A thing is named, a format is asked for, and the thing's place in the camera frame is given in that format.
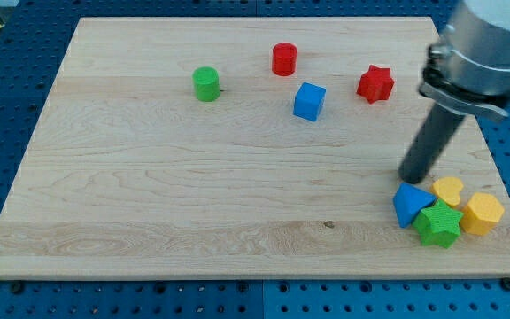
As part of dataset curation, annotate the yellow hexagon block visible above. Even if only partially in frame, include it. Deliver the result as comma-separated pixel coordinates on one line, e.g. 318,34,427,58
460,192,505,236

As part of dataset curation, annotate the red cylinder block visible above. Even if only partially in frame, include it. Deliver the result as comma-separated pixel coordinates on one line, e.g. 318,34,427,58
272,43,298,76

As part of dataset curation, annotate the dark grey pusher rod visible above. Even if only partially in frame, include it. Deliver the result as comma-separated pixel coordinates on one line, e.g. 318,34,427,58
398,104,465,184

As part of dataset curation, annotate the blue triangle block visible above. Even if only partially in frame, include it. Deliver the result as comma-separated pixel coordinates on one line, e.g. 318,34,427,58
393,183,437,228

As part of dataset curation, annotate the wooden board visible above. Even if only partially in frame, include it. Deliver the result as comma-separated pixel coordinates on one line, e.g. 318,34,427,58
0,17,510,281

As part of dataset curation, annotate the green star block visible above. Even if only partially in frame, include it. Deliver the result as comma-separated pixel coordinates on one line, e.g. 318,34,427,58
412,199,463,248

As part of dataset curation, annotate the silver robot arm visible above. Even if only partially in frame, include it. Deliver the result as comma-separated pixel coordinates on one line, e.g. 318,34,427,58
398,0,510,183

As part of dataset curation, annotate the red star block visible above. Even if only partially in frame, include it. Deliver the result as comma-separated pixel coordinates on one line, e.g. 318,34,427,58
356,65,395,104

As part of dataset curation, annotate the yellow heart block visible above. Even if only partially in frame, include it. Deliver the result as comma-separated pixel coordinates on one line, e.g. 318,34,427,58
429,176,464,207

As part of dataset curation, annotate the green cylinder block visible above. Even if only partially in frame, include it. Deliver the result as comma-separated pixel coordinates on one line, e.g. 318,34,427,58
192,66,220,102

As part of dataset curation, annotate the blue cube block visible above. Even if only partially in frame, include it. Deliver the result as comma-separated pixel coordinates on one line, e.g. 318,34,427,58
293,82,327,121

